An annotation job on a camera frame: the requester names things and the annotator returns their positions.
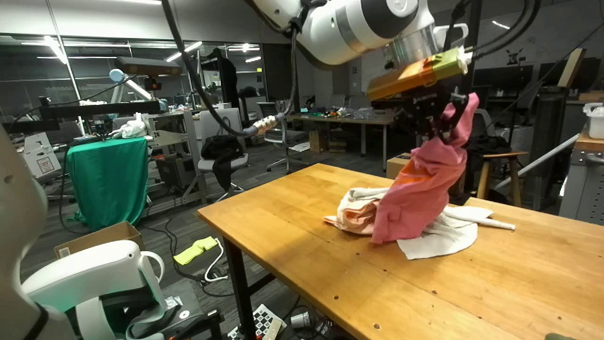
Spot grey office chair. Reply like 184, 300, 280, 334
257, 100, 299, 173

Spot thin white cable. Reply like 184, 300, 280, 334
203, 241, 233, 285

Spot black overhead bar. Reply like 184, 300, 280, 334
116, 54, 184, 79

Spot pink cloth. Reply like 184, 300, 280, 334
371, 92, 482, 245

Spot large brown cardboard box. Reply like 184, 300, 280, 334
384, 151, 422, 181

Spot green cloth covered table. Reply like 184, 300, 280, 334
65, 135, 152, 232

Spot white knit towel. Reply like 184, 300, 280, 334
395, 203, 497, 260

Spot flat cardboard box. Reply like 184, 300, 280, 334
54, 220, 146, 260

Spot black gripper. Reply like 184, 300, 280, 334
397, 84, 473, 145

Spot workbench with wooden top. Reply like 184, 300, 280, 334
556, 130, 604, 224

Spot black draped jacket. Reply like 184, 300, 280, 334
199, 132, 248, 190

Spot black computer monitor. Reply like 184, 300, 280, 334
475, 64, 537, 96

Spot long wooden table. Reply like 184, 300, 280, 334
286, 105, 399, 171

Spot aluminium extrusion rail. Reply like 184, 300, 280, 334
493, 130, 584, 190

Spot checkered calibration card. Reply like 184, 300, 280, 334
252, 302, 290, 340

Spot yellow green power strip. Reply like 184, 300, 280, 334
173, 234, 222, 268

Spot white plastic bin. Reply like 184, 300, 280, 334
582, 101, 604, 141

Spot wooden board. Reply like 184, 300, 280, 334
556, 45, 588, 90

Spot black lab desk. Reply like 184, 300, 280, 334
25, 100, 163, 134

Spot white crumpled plastic bag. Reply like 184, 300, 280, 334
110, 111, 154, 139

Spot white grey device panel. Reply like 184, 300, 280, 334
23, 130, 65, 181

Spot wooden stool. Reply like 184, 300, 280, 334
475, 149, 531, 202

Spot black vertical pole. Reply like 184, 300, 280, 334
441, 0, 486, 205

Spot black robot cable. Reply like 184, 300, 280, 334
159, 0, 544, 139

